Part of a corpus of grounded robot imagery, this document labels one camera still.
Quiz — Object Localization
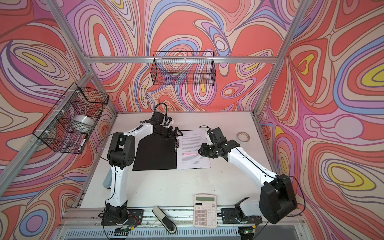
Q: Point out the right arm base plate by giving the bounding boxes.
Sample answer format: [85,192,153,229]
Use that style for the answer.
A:
[218,208,263,226]

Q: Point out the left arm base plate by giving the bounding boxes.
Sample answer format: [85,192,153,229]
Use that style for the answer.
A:
[98,209,144,227]

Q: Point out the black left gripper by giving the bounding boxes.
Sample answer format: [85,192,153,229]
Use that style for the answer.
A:
[156,126,183,140]

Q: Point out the marker pen in basket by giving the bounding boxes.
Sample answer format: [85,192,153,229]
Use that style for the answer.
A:
[78,135,87,153]

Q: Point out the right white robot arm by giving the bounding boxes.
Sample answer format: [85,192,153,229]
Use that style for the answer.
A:
[198,140,298,224]

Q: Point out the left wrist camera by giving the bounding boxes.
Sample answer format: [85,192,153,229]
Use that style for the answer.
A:
[164,116,173,127]

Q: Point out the black wire basket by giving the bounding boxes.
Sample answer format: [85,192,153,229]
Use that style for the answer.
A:
[33,83,109,154]
[151,51,216,86]

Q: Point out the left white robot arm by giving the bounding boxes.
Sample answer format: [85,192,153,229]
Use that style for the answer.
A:
[104,110,183,223]

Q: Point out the black wire basket left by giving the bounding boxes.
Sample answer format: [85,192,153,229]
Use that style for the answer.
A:
[33,83,109,154]

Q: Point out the black wire basket back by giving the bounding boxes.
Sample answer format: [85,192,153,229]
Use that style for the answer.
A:
[151,51,216,86]

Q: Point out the blue file folder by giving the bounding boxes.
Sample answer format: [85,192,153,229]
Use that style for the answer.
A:
[132,129,212,172]

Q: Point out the printed paper files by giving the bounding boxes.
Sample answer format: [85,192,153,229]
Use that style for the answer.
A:
[176,130,211,170]

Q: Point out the grey black stapler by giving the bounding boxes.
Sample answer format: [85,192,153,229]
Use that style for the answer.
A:
[152,206,177,235]

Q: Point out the white tape roll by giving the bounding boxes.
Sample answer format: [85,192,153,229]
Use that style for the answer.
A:
[237,131,251,144]

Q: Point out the white desk calculator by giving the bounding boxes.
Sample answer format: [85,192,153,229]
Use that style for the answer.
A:
[193,194,218,229]

